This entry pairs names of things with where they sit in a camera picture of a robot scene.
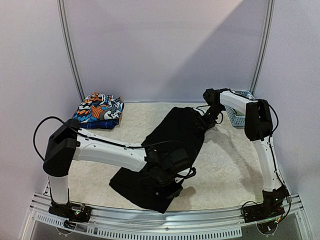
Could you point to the light blue plastic basket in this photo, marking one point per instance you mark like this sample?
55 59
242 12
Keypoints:
238 122

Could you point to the green cloth in basket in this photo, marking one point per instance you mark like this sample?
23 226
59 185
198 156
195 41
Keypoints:
237 114

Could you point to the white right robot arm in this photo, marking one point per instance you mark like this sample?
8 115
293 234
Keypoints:
258 128

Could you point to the colourful patterned folded shorts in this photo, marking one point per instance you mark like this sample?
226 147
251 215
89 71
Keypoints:
97 107

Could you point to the black trousers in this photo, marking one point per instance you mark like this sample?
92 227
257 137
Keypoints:
177 130

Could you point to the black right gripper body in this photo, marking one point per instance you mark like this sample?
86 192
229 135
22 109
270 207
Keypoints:
202 122

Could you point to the aluminium frame post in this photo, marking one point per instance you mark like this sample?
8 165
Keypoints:
263 45
61 6

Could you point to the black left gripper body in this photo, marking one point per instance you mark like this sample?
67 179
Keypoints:
162 182

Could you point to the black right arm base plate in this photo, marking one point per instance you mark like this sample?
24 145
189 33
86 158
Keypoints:
271 210

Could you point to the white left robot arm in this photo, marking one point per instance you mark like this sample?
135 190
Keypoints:
71 143

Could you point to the aluminium front rail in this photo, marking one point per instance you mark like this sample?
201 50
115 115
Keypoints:
108 223

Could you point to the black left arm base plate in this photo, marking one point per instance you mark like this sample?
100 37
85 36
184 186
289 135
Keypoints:
79 213

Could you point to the right aluminium frame post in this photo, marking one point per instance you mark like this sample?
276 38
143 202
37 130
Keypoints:
263 45

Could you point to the left aluminium frame post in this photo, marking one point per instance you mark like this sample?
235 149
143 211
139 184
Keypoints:
61 6

